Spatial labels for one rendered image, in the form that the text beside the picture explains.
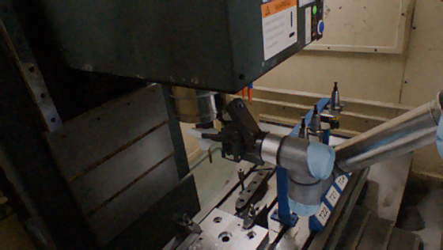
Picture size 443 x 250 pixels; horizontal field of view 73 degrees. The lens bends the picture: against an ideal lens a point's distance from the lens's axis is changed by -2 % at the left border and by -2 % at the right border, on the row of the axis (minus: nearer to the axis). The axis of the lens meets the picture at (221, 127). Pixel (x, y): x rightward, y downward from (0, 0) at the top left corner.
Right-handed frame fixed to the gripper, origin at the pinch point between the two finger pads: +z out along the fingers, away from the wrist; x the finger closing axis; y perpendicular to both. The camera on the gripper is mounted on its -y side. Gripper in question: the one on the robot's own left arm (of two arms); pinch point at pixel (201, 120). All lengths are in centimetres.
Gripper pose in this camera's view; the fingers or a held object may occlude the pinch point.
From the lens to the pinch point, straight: 82.8
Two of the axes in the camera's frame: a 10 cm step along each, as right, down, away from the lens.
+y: 1.0, 8.7, 4.9
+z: -8.1, -2.2, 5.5
